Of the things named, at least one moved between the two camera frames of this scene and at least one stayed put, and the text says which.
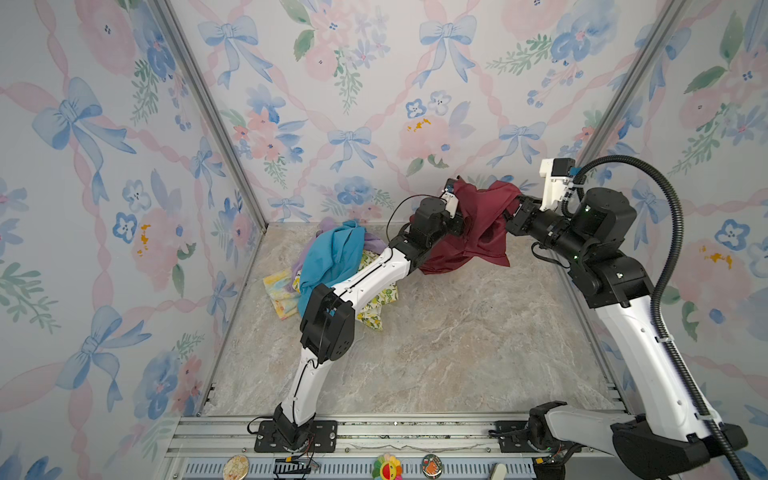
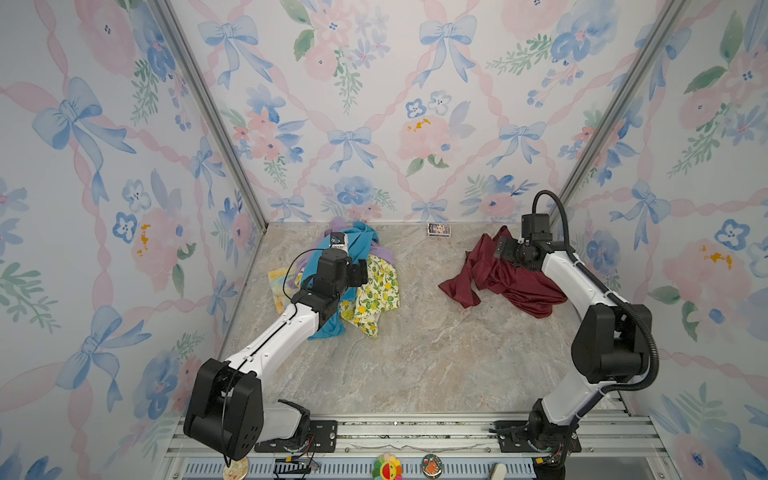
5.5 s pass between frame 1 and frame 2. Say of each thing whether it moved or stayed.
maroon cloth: moved
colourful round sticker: stayed
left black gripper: moved
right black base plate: stayed
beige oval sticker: stayed
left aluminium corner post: stayed
